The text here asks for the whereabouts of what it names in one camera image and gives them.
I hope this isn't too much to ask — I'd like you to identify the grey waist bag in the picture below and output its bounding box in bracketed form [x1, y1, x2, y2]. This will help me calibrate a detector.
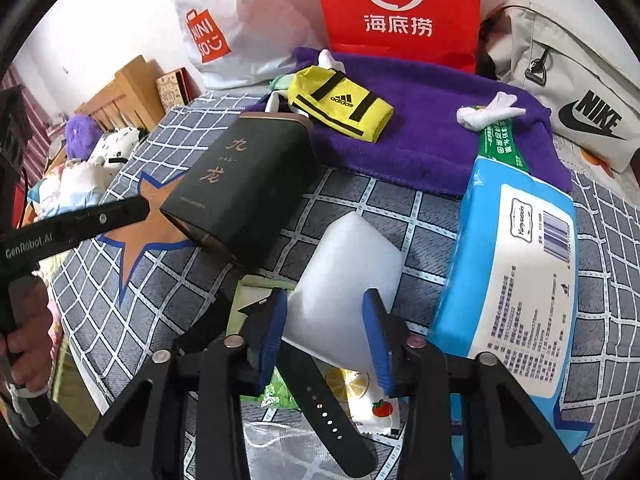
[477, 0, 640, 173]

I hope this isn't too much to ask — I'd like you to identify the white printed bed sheet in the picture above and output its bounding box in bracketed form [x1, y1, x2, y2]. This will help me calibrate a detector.
[565, 149, 640, 192]

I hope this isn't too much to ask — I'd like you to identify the clear plastic pouch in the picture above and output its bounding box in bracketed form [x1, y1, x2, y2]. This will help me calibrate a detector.
[282, 211, 407, 376]

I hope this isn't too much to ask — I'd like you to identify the black watch strap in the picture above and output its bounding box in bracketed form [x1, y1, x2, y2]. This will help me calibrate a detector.
[276, 337, 377, 465]

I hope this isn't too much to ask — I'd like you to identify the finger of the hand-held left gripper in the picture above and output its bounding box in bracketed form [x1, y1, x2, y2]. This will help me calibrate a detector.
[52, 195, 152, 250]

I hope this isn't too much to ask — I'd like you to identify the grey checkered blanket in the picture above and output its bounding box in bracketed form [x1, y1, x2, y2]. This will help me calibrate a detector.
[47, 90, 640, 480]

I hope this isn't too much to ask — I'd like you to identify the wooden bed headboard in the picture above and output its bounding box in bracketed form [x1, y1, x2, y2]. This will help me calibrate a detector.
[75, 55, 168, 133]

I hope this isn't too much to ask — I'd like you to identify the purple plush toy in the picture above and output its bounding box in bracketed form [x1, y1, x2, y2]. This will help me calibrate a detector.
[65, 114, 103, 161]

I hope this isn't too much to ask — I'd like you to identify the tomato print candy wrapper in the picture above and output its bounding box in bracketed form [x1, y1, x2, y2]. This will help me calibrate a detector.
[356, 394, 402, 437]

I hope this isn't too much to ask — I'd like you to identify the white cloth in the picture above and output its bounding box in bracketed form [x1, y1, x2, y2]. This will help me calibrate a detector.
[456, 91, 527, 132]

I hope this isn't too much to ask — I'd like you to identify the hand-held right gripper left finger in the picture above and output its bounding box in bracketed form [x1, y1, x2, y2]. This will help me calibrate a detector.
[60, 285, 289, 480]

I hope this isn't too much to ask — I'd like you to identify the black dotted white pillow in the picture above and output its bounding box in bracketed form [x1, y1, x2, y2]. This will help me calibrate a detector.
[90, 126, 143, 166]

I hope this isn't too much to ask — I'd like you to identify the white plastic shopping bag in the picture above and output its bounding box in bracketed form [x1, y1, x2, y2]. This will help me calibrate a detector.
[167, 0, 326, 91]

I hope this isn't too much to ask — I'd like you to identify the dark green tin box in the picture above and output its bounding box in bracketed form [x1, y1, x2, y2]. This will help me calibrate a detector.
[160, 112, 318, 267]

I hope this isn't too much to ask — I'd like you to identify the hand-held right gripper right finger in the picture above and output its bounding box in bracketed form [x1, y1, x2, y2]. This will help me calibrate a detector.
[361, 288, 592, 480]

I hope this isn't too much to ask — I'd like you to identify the red striped curtain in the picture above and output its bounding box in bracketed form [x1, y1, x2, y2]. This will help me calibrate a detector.
[10, 65, 57, 171]

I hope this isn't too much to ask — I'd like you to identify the light green tissue packet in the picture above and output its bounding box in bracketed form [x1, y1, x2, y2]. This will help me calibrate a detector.
[226, 275, 296, 408]

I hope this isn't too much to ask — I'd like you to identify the yellow zip pouch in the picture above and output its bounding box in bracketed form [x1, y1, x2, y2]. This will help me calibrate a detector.
[287, 66, 396, 142]

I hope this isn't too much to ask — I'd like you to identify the blue tissue pack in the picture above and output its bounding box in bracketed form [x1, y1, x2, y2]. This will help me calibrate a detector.
[427, 156, 579, 401]

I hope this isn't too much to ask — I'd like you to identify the red paper bag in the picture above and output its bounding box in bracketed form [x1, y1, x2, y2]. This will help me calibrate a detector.
[310, 0, 481, 75]

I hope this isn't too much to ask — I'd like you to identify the green printed tissue packet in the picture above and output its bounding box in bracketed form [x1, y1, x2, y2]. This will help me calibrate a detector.
[477, 119, 532, 172]

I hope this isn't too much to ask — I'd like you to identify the patterned notebook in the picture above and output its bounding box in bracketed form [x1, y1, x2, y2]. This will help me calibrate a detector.
[155, 74, 182, 110]

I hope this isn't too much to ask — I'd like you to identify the white mesh bag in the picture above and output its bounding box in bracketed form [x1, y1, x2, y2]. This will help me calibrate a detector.
[244, 420, 321, 480]

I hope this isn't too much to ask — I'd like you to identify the purple towel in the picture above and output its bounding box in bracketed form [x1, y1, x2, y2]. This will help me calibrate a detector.
[250, 47, 573, 197]

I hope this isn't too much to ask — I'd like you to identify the person's left hand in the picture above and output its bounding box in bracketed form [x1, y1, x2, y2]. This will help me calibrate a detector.
[0, 277, 56, 401]

